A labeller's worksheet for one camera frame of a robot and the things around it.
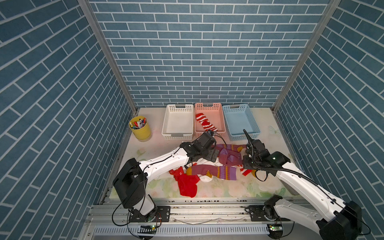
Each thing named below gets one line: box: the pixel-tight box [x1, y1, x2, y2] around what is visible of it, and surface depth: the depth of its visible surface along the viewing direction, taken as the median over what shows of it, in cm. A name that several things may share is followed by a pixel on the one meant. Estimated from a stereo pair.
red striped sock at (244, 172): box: [236, 165, 253, 177], surface depth 88 cm
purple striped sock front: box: [186, 164, 237, 181], surface depth 88 cm
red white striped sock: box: [195, 113, 219, 132], surface depth 113 cm
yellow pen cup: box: [128, 115, 152, 142], surface depth 98 cm
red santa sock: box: [169, 166, 200, 198], surface depth 84 cm
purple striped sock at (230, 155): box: [213, 144, 247, 166], surface depth 91 cm
